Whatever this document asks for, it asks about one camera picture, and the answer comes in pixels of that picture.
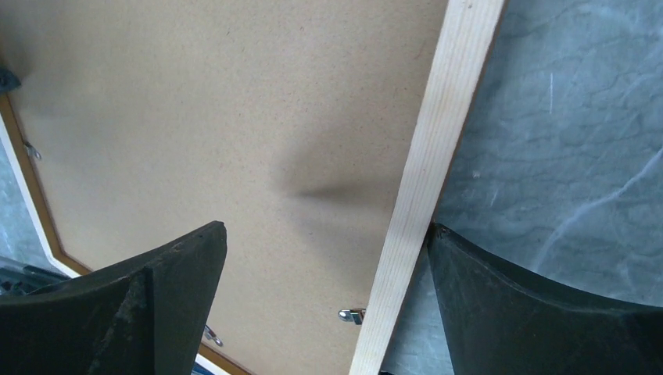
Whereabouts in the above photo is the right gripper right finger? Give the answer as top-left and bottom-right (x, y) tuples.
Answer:
(425, 223), (662, 374)

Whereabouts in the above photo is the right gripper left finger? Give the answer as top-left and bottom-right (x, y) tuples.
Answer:
(1, 221), (227, 374)

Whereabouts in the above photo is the brown wooden picture frame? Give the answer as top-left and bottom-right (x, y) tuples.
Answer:
(0, 0), (507, 375)

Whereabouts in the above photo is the silver turn clip bottom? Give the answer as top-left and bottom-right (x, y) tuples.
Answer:
(203, 325), (224, 347)

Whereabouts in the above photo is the silver turn clip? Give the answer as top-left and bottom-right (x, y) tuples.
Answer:
(338, 308), (366, 325)
(23, 141), (42, 160)
(203, 325), (224, 347)

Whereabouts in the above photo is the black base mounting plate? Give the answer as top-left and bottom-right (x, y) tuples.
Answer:
(1, 257), (70, 296)

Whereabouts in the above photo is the silver turn clip right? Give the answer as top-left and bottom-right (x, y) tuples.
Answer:
(338, 308), (366, 325)

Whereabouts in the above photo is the silver turn clip lower left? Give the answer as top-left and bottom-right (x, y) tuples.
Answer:
(23, 141), (42, 160)

